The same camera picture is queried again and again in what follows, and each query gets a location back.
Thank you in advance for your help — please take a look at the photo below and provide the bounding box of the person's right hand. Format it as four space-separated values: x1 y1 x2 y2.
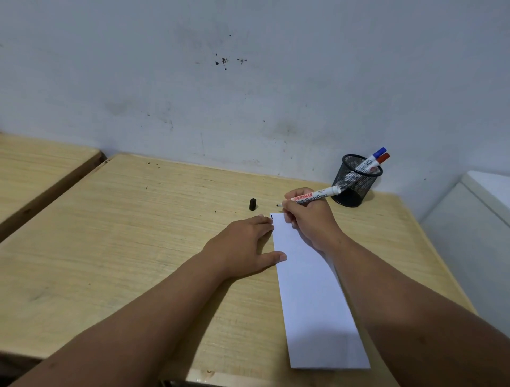
280 187 347 254

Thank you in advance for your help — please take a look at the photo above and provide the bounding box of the person's left hand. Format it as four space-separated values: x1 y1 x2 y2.
201 214 287 280

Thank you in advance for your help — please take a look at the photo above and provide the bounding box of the red cap marker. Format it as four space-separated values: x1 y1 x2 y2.
276 185 342 208

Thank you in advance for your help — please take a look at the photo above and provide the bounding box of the black mesh pen holder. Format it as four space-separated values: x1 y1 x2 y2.
331 154 384 208

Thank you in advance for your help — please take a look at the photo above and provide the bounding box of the white paper strip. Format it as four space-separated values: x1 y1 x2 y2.
270 212 371 370

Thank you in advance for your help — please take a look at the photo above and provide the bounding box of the blue marker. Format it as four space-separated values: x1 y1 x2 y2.
354 147 388 172

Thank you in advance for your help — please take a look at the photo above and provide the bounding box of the person's right forearm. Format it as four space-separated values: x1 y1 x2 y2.
326 233 510 387

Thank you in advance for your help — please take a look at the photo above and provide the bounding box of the person's left forearm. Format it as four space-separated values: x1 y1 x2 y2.
7 251 232 387

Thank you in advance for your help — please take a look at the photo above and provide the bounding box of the white cabinet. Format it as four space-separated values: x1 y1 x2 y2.
420 170 510 340

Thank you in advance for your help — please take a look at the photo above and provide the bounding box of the adjacent wooden table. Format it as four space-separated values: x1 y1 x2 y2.
0 133 106 242

